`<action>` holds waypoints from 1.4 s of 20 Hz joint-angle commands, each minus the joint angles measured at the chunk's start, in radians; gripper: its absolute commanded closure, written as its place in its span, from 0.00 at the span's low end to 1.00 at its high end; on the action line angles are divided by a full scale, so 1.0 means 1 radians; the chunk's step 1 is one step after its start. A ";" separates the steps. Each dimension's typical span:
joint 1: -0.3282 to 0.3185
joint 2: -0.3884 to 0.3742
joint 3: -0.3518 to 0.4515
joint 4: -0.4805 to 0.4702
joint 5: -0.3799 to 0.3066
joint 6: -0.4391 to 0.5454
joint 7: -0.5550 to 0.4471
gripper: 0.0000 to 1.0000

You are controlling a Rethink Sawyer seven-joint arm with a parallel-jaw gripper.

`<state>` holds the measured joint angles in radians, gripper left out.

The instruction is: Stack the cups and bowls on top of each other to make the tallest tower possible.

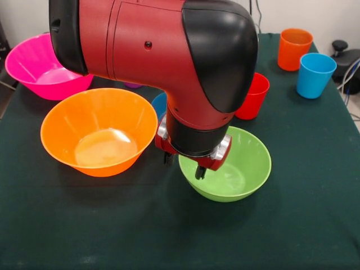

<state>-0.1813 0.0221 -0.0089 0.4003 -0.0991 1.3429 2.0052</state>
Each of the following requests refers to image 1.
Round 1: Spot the orange cup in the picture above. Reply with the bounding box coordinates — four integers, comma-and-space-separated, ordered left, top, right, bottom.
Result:
277, 28, 314, 72

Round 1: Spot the red cup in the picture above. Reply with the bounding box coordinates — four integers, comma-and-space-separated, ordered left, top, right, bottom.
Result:
235, 72, 271, 121

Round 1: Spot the white cable bundle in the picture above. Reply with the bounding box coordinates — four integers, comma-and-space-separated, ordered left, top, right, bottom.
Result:
336, 57, 360, 96

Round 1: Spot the green bowl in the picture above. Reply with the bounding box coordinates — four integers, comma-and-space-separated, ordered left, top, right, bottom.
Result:
178, 125, 272, 203

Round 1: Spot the blue bowl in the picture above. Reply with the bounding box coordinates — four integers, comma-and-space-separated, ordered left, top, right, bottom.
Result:
151, 92, 168, 122

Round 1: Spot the black round knob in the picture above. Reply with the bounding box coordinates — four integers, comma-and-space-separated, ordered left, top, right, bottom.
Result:
331, 40, 349, 58

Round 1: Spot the black equipment box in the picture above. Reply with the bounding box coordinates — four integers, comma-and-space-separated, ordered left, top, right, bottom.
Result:
0, 19, 12, 57

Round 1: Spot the dark green table cloth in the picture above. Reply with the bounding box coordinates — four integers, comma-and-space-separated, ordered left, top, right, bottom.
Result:
0, 31, 360, 270

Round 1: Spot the black round base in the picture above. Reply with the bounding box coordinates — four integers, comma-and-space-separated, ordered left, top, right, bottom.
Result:
333, 49, 360, 95

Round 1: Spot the large pink bowl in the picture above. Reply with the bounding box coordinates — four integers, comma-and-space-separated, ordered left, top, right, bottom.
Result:
4, 33, 95, 101

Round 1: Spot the blue cup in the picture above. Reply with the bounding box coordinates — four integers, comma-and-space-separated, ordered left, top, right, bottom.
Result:
296, 53, 338, 100

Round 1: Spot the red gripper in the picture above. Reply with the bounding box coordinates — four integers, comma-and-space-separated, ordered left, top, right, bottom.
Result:
154, 134, 232, 180

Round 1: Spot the black hanging cable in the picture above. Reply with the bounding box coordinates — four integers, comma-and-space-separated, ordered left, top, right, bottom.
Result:
249, 0, 264, 34

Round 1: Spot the large orange bowl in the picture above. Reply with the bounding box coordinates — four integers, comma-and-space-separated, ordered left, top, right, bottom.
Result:
40, 87, 159, 178

